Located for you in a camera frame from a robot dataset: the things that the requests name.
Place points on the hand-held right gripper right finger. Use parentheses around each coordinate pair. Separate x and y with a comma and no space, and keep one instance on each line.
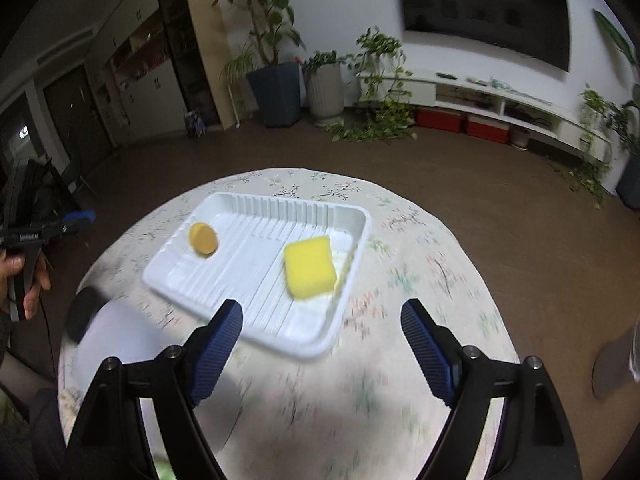
(430,355)

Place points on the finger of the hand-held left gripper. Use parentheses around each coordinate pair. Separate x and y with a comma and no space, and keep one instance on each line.
(75,221)

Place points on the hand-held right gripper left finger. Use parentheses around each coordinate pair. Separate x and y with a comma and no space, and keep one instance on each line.
(217,355)

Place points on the white plastic tray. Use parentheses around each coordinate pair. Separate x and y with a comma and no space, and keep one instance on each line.
(260,270)

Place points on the round yellow sponge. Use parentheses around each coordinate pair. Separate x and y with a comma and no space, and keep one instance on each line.
(202,240)

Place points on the rectangular yellow sponge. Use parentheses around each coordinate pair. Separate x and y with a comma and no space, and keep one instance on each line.
(310,270)

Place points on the person's left hand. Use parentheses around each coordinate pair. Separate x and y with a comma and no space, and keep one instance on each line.
(39,287)

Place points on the dark door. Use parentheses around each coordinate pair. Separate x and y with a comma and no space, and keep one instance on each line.
(75,110)

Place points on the small blue bag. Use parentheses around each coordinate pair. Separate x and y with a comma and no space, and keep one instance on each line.
(195,123)

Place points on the grey rounded object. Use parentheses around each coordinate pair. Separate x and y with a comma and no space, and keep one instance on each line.
(617,360)

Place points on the white pole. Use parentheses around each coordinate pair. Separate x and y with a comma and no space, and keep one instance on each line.
(233,107)

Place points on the person's dark clothing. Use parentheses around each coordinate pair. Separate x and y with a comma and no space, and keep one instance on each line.
(35,440)

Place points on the red storage box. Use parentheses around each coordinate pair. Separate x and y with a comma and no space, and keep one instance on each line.
(487,129)
(439,120)

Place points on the small plant pot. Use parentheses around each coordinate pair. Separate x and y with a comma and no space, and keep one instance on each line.
(520,137)

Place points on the tall plant in dark pot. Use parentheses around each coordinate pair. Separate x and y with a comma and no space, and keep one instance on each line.
(275,92)

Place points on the trailing green plant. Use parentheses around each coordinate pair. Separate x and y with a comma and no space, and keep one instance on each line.
(382,105)

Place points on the white television console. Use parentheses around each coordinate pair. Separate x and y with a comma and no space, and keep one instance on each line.
(465,91)

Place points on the dark remote control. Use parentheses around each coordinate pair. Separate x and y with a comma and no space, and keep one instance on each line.
(446,76)

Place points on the plant in white ribbed pot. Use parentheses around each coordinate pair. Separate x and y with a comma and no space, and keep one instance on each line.
(325,92)

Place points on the thin-stemmed trailing plant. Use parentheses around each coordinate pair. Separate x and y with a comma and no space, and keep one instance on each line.
(595,125)

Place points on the white wall cabinet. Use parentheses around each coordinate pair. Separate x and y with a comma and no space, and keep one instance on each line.
(150,60)

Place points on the black wall television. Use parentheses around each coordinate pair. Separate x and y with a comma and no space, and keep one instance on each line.
(480,10)

